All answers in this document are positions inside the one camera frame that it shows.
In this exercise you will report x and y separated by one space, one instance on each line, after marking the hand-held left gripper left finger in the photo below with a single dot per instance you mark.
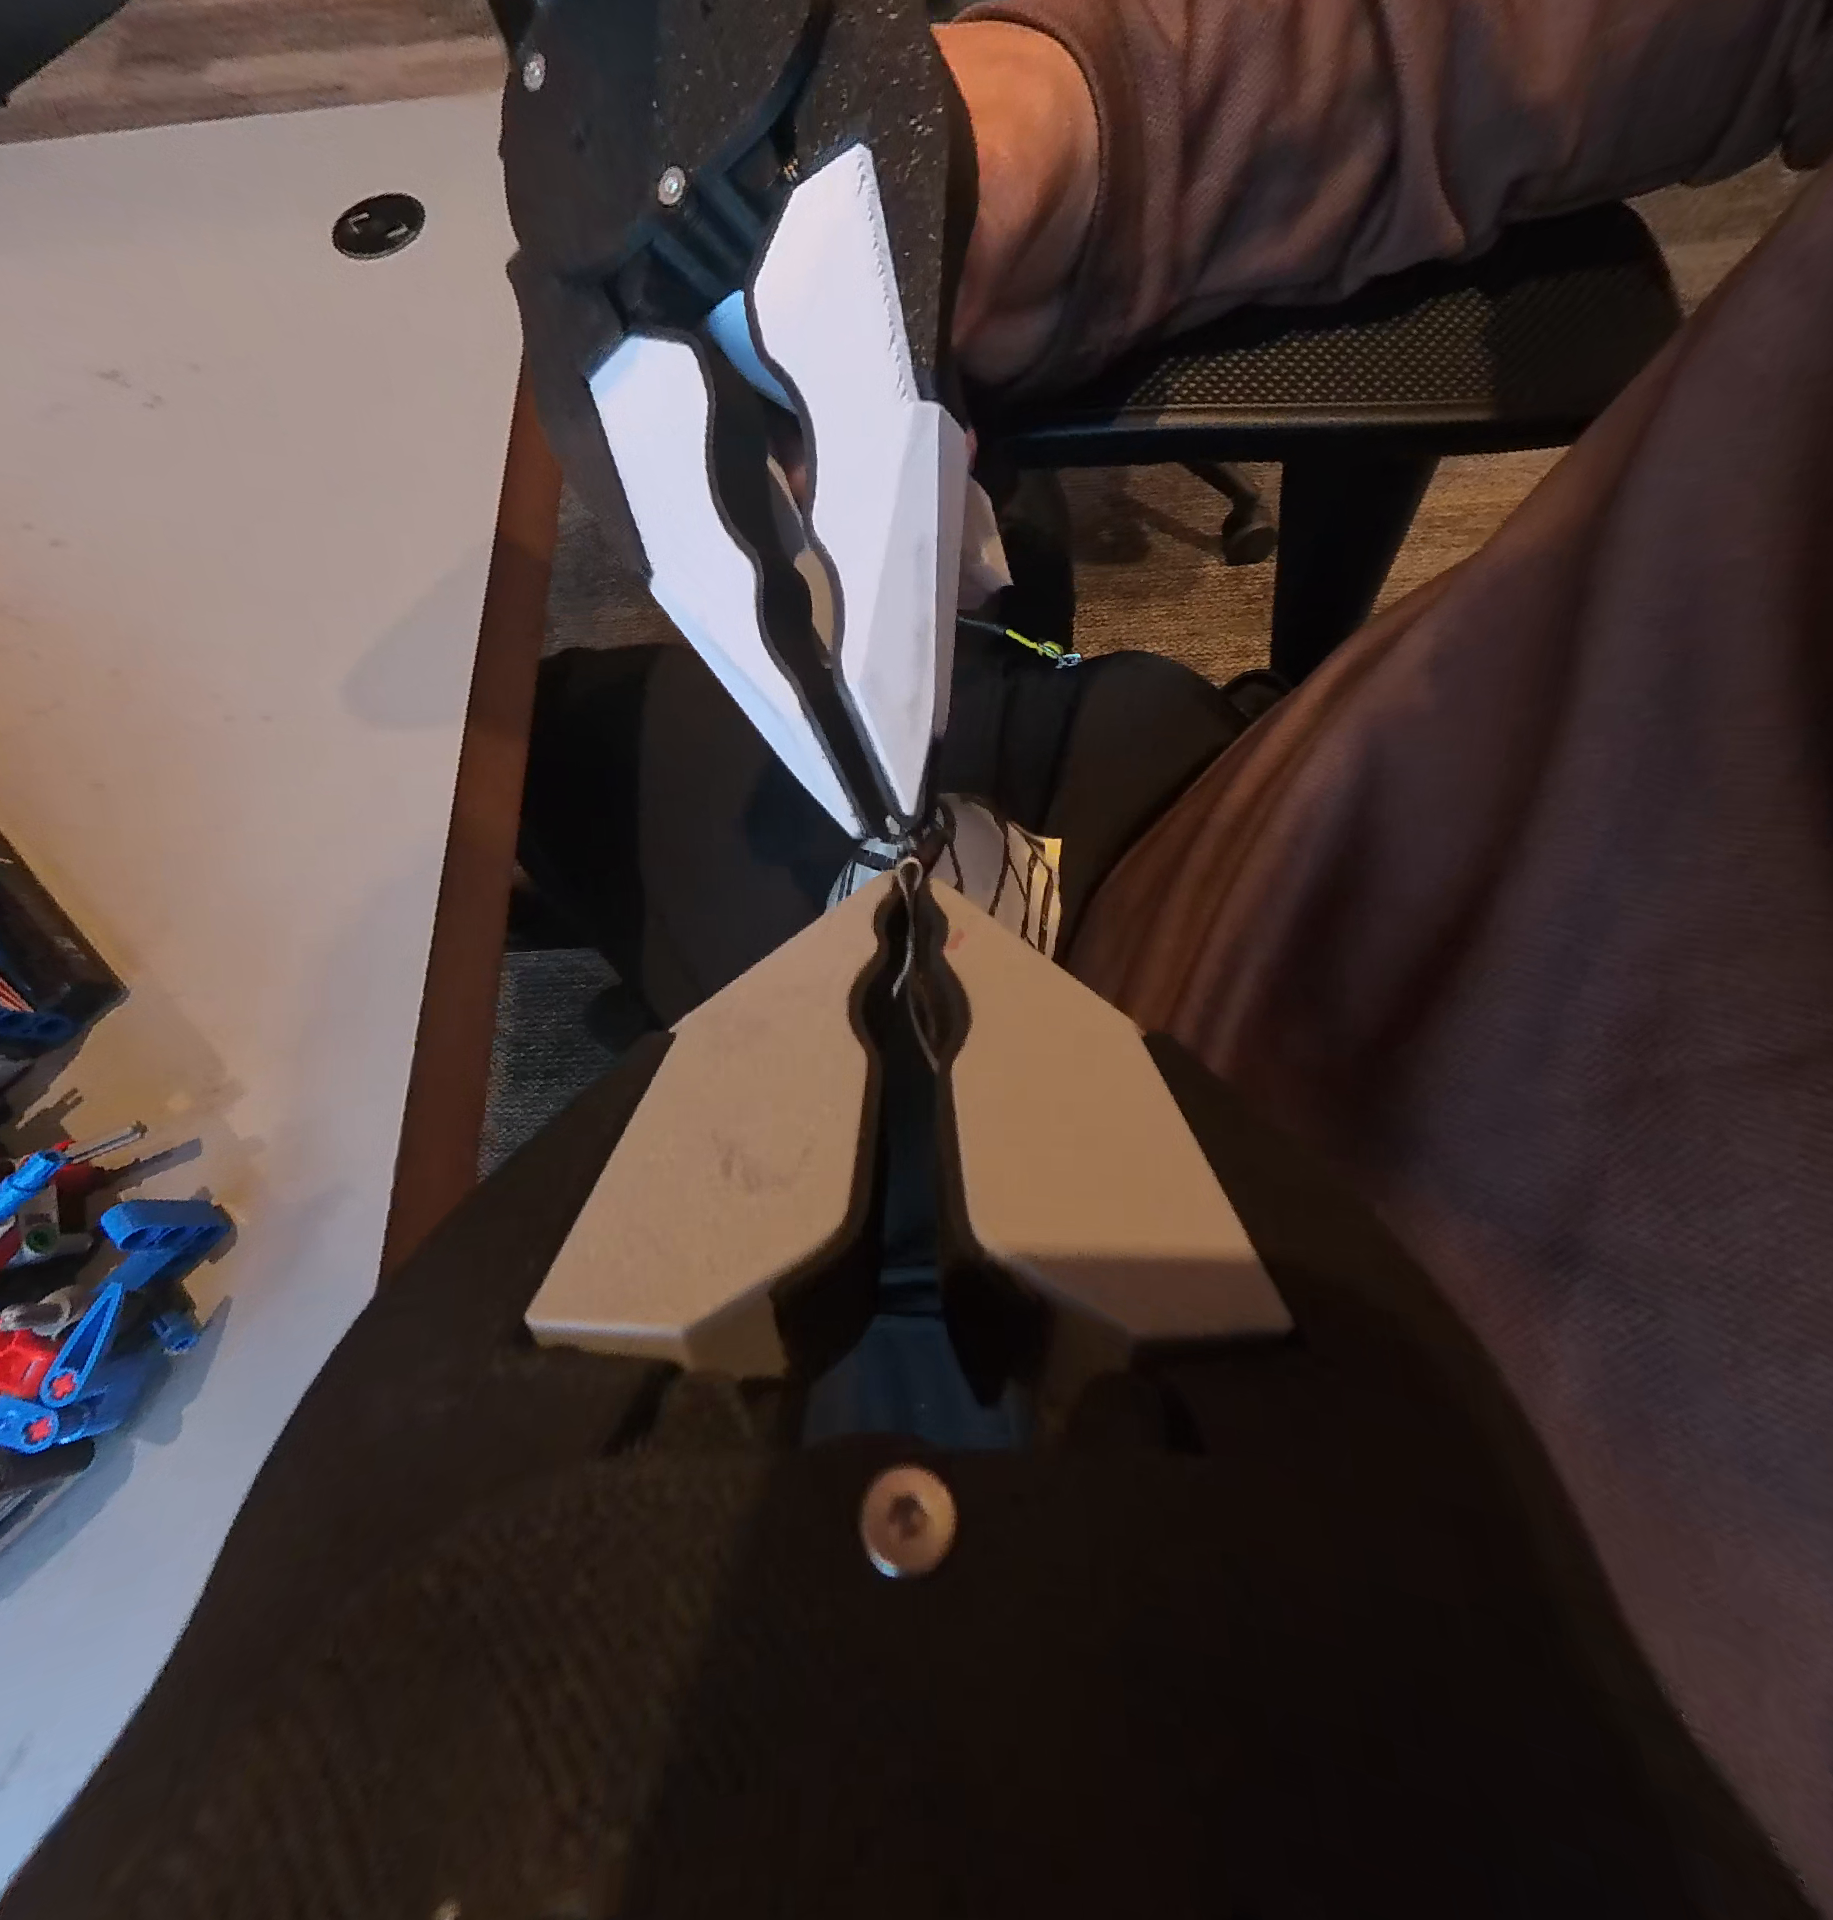
706 1170

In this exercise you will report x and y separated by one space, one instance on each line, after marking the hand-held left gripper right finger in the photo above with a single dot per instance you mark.
1097 1170

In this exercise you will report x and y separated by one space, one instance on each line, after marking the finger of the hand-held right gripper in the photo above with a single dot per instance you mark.
675 482
870 452

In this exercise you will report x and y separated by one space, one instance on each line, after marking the holographic sticker sheet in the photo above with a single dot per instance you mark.
990 862

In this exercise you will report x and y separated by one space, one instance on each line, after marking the person's right forearm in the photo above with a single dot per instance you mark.
1306 150

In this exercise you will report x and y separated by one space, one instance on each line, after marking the person's right hand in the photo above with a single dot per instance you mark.
1030 212

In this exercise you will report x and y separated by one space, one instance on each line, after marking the person's dark trousers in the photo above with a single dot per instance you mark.
660 810

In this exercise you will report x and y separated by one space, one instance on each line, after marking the black mesh office chair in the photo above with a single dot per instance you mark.
1382 345

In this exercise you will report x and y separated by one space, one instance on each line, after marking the toy brick race car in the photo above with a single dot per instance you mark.
159 1226

